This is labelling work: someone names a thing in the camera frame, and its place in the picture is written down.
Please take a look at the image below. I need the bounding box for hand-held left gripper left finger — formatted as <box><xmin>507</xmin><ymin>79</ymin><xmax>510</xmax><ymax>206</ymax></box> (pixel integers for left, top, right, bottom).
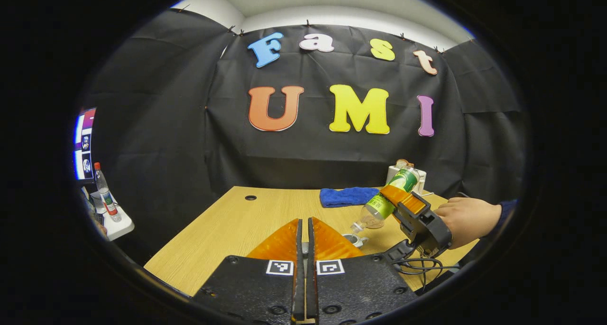
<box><xmin>192</xmin><ymin>218</ymin><xmax>305</xmax><ymax>323</ymax></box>

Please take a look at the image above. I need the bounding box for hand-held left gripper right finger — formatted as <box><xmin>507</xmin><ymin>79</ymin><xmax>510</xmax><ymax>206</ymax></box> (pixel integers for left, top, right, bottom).
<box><xmin>306</xmin><ymin>217</ymin><xmax>418</xmax><ymax>325</ymax></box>

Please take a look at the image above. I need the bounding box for green label water bottle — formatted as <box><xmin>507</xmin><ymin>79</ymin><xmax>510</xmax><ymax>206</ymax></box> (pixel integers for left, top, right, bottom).
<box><xmin>350</xmin><ymin>167</ymin><xmax>421</xmax><ymax>234</ymax></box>

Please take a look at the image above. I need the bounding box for red cap plastic bottle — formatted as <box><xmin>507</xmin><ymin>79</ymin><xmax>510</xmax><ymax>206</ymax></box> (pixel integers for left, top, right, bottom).
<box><xmin>93</xmin><ymin>162</ymin><xmax>122</xmax><ymax>222</ymax></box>

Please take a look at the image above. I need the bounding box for white toaster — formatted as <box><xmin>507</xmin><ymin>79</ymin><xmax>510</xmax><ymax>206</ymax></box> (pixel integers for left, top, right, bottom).
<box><xmin>386</xmin><ymin>165</ymin><xmax>427</xmax><ymax>196</ymax></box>

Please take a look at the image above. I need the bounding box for blue towel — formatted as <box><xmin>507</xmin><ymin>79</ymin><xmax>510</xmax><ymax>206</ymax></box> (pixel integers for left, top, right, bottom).
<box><xmin>319</xmin><ymin>187</ymin><xmax>380</xmax><ymax>208</ymax></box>

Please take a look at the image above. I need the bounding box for white side table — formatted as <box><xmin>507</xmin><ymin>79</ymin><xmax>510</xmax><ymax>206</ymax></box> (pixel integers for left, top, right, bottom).
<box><xmin>90</xmin><ymin>192</ymin><xmax>135</xmax><ymax>241</ymax></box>

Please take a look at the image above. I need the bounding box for black backdrop cloth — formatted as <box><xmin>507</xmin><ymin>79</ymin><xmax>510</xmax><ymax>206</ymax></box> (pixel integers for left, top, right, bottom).
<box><xmin>81</xmin><ymin>9</ymin><xmax>527</xmax><ymax>259</ymax></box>

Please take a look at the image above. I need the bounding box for computer monitor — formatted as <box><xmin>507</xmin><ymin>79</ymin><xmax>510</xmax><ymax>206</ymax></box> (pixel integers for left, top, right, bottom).
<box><xmin>74</xmin><ymin>108</ymin><xmax>97</xmax><ymax>181</ymax></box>

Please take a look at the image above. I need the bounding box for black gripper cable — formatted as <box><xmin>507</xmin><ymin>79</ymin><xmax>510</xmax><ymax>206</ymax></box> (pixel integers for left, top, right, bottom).
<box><xmin>391</xmin><ymin>240</ymin><xmax>460</xmax><ymax>288</ymax></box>

